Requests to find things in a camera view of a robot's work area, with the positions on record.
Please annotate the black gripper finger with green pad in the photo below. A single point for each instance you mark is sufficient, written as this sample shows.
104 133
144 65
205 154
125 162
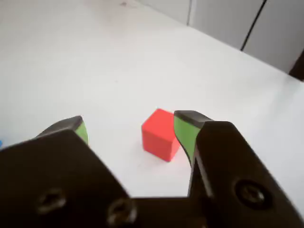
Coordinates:
228 161
52 171

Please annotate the red cube block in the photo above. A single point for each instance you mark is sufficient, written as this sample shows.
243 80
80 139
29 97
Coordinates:
156 137

